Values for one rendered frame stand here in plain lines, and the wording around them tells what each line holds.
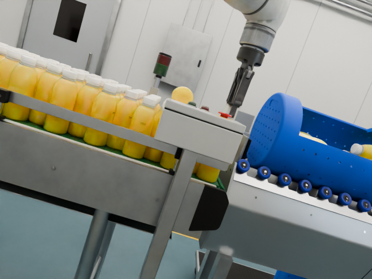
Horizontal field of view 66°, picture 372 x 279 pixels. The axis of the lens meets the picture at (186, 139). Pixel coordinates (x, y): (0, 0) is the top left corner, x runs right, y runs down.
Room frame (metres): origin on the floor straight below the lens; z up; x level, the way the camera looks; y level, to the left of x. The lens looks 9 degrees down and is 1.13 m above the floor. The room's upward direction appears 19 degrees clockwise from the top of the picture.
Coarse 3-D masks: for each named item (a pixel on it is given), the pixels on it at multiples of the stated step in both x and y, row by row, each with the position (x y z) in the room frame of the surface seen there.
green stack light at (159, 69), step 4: (156, 64) 1.33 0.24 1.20; (160, 64) 1.32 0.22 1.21; (156, 68) 1.33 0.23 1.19; (160, 68) 1.32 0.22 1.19; (164, 68) 1.33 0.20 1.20; (168, 68) 1.35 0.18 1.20; (156, 72) 1.32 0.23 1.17; (160, 72) 1.32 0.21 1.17; (164, 72) 1.33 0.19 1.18; (164, 76) 1.34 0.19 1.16
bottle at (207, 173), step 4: (200, 164) 0.84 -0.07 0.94; (200, 168) 0.84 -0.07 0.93; (204, 168) 0.83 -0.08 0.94; (208, 168) 0.82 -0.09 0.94; (212, 168) 0.82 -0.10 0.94; (200, 172) 0.83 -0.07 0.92; (204, 172) 0.82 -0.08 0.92; (208, 172) 0.82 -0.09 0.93; (212, 172) 0.82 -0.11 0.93; (216, 172) 0.83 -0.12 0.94; (200, 176) 0.83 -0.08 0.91; (204, 176) 0.82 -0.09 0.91; (208, 176) 0.82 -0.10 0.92; (212, 176) 0.82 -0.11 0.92; (216, 176) 0.83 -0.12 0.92; (208, 180) 0.82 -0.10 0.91; (212, 180) 0.83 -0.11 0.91
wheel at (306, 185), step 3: (300, 180) 0.96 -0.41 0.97; (303, 180) 0.95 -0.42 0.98; (306, 180) 0.95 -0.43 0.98; (300, 183) 0.94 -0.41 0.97; (303, 183) 0.94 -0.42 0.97; (306, 183) 0.95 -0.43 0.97; (309, 183) 0.95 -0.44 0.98; (300, 186) 0.94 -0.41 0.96; (303, 186) 0.94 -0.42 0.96; (306, 186) 0.94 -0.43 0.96; (309, 186) 0.95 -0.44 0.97; (300, 189) 0.94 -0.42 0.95; (303, 189) 0.93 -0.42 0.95; (306, 189) 0.93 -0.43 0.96; (309, 189) 0.94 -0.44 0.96; (303, 192) 0.94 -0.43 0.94; (306, 192) 0.94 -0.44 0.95
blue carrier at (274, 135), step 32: (288, 96) 0.99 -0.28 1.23; (256, 128) 1.11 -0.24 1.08; (288, 128) 0.90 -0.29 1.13; (320, 128) 1.17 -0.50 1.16; (352, 128) 1.14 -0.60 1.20; (256, 160) 0.98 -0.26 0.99; (288, 160) 0.91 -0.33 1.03; (320, 160) 0.91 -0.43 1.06; (352, 160) 0.92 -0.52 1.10; (352, 192) 0.97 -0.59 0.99
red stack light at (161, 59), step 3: (159, 54) 1.33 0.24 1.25; (159, 57) 1.33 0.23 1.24; (162, 57) 1.32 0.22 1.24; (165, 57) 1.32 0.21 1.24; (168, 57) 1.33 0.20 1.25; (159, 60) 1.32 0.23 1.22; (162, 60) 1.32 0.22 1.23; (165, 60) 1.32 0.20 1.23; (168, 60) 1.33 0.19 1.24; (159, 63) 1.32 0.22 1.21; (162, 63) 1.32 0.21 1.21; (165, 63) 1.32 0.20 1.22; (168, 63) 1.34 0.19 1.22; (168, 66) 1.35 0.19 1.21
